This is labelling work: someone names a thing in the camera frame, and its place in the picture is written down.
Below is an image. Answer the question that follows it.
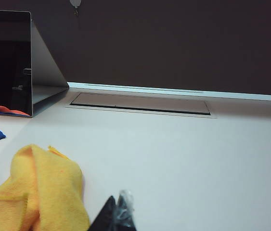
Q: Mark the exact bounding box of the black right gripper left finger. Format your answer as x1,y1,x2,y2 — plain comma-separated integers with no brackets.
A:
90,195,117,231

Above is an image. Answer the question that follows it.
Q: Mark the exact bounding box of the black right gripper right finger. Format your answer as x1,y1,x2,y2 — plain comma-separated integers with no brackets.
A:
113,190,137,231

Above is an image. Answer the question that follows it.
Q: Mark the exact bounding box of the yellow microfiber rag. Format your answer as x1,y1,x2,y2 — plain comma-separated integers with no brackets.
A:
0,143,91,231

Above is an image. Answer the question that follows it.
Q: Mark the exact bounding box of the metal standing mirror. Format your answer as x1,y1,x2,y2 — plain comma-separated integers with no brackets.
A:
0,9,69,118

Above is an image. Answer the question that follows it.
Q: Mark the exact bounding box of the wide brown partition panel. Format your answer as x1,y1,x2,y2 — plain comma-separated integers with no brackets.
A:
0,0,271,97

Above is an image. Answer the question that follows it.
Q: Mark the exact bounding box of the grey desk cable cover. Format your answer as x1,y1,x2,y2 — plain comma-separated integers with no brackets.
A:
65,92,218,119

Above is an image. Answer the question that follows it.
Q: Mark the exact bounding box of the white wall hook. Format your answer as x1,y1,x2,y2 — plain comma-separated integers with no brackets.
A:
69,0,82,16

